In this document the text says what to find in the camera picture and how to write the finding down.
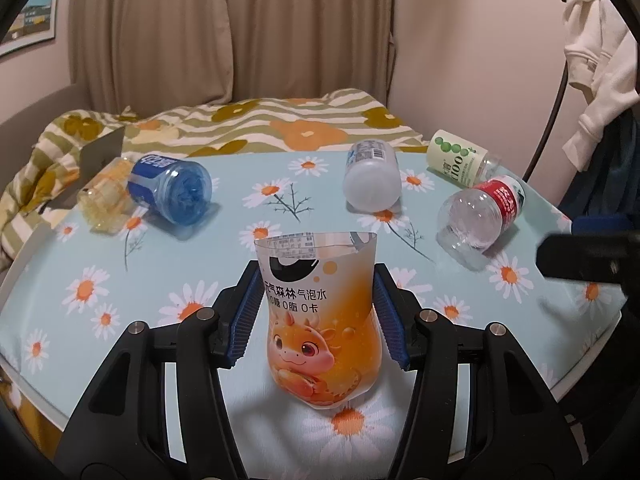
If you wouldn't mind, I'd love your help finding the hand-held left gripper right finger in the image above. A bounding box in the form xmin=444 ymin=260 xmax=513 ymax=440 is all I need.
xmin=372 ymin=262 xmax=586 ymax=480

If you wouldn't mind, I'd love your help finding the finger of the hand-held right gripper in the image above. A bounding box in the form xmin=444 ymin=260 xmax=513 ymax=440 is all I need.
xmin=536 ymin=215 xmax=640 ymax=291

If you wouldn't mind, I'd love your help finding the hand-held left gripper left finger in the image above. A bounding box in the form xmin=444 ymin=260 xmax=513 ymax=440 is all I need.
xmin=52 ymin=261 xmax=266 ymax=480

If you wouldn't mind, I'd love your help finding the red label clear cup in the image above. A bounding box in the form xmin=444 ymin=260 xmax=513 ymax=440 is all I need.
xmin=437 ymin=175 xmax=527 ymax=253

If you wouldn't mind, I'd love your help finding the white frosted plastic cup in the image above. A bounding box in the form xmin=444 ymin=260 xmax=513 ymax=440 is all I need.
xmin=343 ymin=140 xmax=402 ymax=212

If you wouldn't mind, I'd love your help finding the blue label plastic cup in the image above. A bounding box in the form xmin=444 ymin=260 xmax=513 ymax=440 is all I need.
xmin=126 ymin=154 xmax=213 ymax=225

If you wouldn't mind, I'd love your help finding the green label plastic cup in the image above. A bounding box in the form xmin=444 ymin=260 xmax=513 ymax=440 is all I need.
xmin=426 ymin=129 xmax=502 ymax=186

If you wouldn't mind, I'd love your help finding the dark blue hanging garment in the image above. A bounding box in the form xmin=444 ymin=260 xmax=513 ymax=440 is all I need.
xmin=557 ymin=110 xmax=640 ymax=221

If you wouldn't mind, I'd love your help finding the daisy print tablecloth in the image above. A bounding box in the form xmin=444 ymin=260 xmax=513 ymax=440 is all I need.
xmin=0 ymin=152 xmax=628 ymax=461

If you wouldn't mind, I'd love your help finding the black rack pole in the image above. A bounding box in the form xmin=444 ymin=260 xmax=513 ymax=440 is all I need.
xmin=522 ymin=57 xmax=571 ymax=183

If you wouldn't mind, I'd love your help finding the striped floral blanket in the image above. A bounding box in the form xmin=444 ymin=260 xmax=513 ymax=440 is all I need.
xmin=0 ymin=88 xmax=431 ymax=271

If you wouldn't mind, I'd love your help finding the white hanging garment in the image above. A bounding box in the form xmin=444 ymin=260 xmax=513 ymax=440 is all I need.
xmin=560 ymin=0 xmax=640 ymax=171

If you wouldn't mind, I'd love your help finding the grey flat board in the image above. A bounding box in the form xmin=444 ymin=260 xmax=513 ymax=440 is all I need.
xmin=37 ymin=126 xmax=126 ymax=211

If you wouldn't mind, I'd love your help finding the beige curtain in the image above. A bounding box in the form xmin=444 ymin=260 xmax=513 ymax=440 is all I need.
xmin=67 ymin=0 xmax=398 ymax=121

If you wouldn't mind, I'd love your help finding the grey upholstered headboard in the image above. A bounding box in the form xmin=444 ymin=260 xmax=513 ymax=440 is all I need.
xmin=0 ymin=81 xmax=126 ymax=128

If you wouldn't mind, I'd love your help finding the wall poster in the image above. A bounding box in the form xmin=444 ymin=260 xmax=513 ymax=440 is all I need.
xmin=0 ymin=0 xmax=62 ymax=58

